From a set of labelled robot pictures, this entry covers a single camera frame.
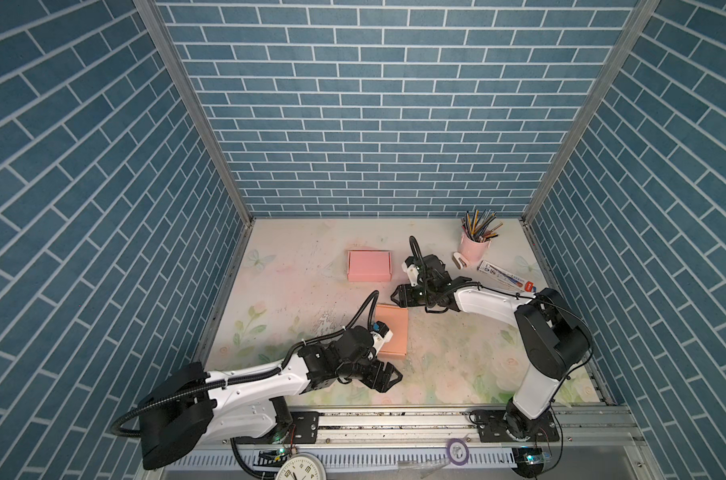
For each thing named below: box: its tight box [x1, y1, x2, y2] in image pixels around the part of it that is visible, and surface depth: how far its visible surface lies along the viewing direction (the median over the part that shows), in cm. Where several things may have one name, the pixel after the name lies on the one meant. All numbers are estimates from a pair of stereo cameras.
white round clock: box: [275, 453, 328, 480], surface depth 66 cm
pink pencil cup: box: [458, 232, 492, 264], surface depth 107 cm
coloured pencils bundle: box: [461, 209, 504, 243], surface depth 104 cm
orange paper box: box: [375, 304, 409, 359], surface depth 89 cm
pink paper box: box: [347, 250, 392, 282], surface depth 105 cm
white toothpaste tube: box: [476, 260, 537, 293], surface depth 105 cm
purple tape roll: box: [446, 438, 469, 466], surface depth 72 cm
